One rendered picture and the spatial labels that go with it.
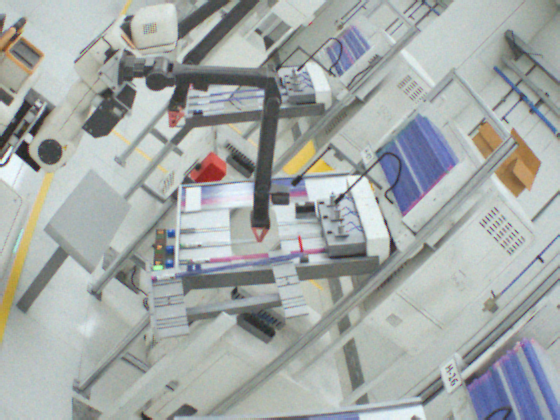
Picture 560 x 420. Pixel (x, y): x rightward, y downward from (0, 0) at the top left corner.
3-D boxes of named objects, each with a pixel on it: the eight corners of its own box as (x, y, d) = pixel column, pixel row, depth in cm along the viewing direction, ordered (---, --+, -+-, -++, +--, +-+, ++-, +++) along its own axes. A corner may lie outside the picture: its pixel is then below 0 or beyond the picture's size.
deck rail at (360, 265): (177, 290, 281) (174, 276, 278) (177, 287, 283) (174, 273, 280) (379, 272, 285) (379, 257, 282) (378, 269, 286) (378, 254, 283)
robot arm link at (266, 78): (285, 60, 255) (286, 78, 248) (280, 93, 264) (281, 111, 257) (149, 55, 250) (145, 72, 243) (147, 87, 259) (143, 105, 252)
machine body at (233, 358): (134, 419, 312) (225, 339, 293) (139, 326, 373) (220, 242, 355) (249, 480, 337) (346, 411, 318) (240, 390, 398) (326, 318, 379)
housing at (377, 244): (367, 273, 287) (367, 239, 280) (346, 207, 330) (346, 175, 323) (388, 270, 287) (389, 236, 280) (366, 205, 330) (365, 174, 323)
